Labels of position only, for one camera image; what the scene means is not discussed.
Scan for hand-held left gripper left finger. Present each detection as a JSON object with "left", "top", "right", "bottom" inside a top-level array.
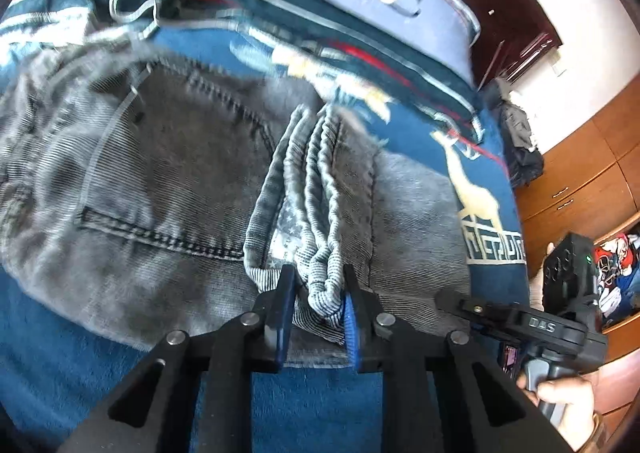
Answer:
[{"left": 57, "top": 263, "right": 301, "bottom": 453}]

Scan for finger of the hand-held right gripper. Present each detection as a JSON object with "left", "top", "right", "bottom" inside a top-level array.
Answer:
[{"left": 434, "top": 289, "right": 516, "bottom": 334}]

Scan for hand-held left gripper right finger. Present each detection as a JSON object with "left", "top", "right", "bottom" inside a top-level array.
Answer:
[{"left": 342, "top": 263, "right": 576, "bottom": 453}]

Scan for grey denim pants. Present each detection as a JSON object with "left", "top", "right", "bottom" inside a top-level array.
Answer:
[{"left": 0, "top": 46, "right": 476, "bottom": 369}]

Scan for person's right hand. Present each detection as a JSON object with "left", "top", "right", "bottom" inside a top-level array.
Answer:
[{"left": 517, "top": 368, "right": 601, "bottom": 453}]

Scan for colourful printed cloth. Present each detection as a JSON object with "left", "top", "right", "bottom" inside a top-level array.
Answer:
[{"left": 592, "top": 230, "right": 640, "bottom": 334}]

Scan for wooden wardrobe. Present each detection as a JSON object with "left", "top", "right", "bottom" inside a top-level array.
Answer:
[{"left": 515, "top": 83, "right": 640, "bottom": 364}]

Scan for black jacket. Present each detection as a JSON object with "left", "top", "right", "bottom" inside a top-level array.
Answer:
[{"left": 482, "top": 76, "right": 546, "bottom": 189}]

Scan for blue printed blanket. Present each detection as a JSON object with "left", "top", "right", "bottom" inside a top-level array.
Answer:
[{"left": 0, "top": 18, "right": 531, "bottom": 453}]

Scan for carved wooden headboard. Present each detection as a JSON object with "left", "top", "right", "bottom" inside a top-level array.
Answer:
[{"left": 370, "top": 0, "right": 563, "bottom": 89}]

